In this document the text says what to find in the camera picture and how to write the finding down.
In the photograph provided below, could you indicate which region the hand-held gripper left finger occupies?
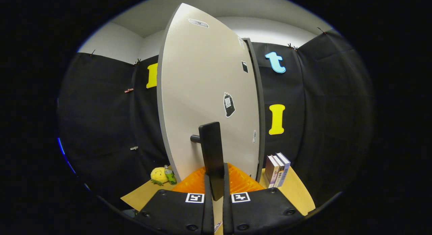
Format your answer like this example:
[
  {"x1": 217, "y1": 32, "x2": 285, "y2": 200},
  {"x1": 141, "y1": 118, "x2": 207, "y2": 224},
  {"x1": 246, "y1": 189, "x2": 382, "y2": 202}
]
[{"x1": 134, "y1": 166, "x2": 214, "y2": 235}]

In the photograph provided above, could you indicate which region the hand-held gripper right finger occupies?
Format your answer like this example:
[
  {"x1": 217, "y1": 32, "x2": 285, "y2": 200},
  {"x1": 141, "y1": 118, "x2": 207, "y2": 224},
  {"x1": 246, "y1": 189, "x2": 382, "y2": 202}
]
[{"x1": 223, "y1": 162, "x2": 304, "y2": 235}]

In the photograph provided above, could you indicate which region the black door handle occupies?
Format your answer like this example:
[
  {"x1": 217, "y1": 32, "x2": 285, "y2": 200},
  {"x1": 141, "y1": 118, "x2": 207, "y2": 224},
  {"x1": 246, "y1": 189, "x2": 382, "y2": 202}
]
[{"x1": 191, "y1": 122, "x2": 226, "y2": 201}]

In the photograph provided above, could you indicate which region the beige shoe cabinet door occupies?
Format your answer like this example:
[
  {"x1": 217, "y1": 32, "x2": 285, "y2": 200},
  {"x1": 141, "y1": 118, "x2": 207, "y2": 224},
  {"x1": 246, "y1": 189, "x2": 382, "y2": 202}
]
[{"x1": 156, "y1": 3, "x2": 260, "y2": 183}]

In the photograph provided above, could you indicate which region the grey shoe cabinet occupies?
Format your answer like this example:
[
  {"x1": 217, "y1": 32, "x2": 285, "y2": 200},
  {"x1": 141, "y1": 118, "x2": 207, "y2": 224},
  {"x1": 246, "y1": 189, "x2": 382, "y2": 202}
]
[{"x1": 243, "y1": 38, "x2": 266, "y2": 183}]

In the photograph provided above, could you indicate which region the green bottle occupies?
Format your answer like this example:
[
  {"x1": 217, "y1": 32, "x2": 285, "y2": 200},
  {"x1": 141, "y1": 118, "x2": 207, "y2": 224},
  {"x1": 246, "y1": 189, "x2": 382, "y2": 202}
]
[{"x1": 164, "y1": 165, "x2": 177, "y2": 185}]

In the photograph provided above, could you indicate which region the dark brown book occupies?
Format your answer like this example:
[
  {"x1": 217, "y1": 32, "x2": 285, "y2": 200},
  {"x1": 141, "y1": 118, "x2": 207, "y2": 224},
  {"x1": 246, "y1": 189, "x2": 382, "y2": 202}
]
[{"x1": 264, "y1": 155, "x2": 280, "y2": 188}]

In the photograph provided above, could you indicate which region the yellow plush toy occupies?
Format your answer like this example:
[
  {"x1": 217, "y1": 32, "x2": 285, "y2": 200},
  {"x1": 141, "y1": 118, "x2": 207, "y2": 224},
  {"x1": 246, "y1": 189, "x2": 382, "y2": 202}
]
[{"x1": 150, "y1": 167, "x2": 169, "y2": 186}]

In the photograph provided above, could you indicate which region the white spine book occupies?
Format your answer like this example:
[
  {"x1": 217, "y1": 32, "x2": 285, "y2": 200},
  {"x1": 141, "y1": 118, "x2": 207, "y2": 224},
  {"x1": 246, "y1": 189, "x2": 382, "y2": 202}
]
[{"x1": 272, "y1": 155, "x2": 286, "y2": 187}]

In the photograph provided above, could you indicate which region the blue spine book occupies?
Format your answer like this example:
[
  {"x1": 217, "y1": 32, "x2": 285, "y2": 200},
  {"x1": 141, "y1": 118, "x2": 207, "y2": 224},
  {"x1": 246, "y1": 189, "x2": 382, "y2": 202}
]
[{"x1": 276, "y1": 152, "x2": 291, "y2": 187}]

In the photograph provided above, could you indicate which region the black backdrop cloth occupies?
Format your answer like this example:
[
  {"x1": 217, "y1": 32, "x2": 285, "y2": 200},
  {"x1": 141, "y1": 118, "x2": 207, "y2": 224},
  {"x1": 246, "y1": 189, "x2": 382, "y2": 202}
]
[{"x1": 57, "y1": 27, "x2": 375, "y2": 208}]

